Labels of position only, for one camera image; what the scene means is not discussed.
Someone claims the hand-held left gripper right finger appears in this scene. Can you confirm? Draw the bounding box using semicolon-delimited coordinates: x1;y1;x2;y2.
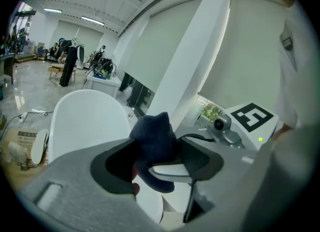
174;136;259;232

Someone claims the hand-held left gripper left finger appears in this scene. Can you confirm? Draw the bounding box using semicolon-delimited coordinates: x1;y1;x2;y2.
16;137;162;232

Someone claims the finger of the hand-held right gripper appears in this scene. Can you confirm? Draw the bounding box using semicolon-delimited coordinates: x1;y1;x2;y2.
148;163;194;183

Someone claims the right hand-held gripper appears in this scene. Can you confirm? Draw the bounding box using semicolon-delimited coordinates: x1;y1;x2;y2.
206;102;280;151

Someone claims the dark blue cloth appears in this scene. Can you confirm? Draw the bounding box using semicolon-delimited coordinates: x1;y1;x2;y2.
129;112;179;194

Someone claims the white bathtub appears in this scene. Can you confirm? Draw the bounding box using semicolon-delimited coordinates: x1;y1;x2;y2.
48;89;195;225

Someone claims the person's left hand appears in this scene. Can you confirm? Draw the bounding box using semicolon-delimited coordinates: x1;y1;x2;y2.
131;168;141;197

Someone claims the white oval lid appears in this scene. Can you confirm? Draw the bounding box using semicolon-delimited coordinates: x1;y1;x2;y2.
30;128;50;165

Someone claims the white fluffy cloth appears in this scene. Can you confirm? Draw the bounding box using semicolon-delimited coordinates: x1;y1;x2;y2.
6;141;28;163

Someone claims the large cardboard box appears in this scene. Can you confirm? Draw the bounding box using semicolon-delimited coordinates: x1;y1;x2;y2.
0;127;51;189

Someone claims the person's white shirt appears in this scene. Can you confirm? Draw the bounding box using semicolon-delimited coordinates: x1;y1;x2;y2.
273;0;320;136

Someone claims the white roller blind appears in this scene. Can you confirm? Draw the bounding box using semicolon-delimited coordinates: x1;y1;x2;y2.
197;0;287;113
123;0;202;94

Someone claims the white counter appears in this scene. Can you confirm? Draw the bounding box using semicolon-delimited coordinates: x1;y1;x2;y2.
85;74;123;99

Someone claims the low wooden table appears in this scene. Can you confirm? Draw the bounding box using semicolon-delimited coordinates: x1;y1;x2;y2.
47;65;79;81

